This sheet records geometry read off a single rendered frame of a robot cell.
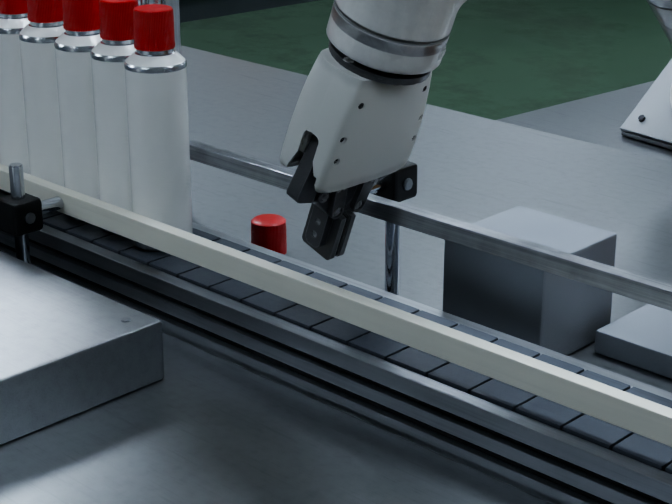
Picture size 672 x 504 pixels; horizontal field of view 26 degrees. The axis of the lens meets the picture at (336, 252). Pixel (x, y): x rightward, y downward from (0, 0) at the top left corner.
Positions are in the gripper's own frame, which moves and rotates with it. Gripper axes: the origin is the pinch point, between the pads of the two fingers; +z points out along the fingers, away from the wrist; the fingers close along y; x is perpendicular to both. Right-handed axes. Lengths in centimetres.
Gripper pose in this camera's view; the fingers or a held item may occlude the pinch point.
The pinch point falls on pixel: (328, 227)
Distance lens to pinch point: 111.4
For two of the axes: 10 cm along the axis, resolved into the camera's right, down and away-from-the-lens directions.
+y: -6.9, 2.6, -6.7
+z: -2.5, 7.9, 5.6
